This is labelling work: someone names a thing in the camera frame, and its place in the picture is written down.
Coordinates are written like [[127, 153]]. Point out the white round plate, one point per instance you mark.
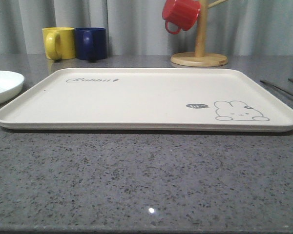
[[11, 84]]

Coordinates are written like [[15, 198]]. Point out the beige rabbit serving tray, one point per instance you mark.
[[148, 98]]

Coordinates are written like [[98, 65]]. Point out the wooden mug tree stand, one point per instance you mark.
[[200, 58]]

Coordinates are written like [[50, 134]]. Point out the grey curtain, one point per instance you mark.
[[136, 27]]

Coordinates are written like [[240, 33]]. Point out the dark blue mug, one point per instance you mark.
[[90, 43]]

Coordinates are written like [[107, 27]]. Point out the red mug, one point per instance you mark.
[[182, 13]]

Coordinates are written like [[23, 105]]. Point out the yellow mug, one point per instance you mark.
[[59, 43]]

